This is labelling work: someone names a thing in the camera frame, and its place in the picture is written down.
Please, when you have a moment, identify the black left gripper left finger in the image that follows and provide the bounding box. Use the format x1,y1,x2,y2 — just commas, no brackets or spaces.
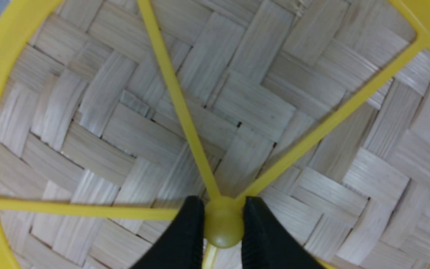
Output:
131,196,205,269

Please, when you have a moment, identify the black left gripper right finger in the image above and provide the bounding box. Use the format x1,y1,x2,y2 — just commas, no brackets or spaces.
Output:
241,197,324,269

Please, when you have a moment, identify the woven bamboo steamer lid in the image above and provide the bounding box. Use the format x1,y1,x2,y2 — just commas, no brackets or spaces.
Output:
0,0,430,269

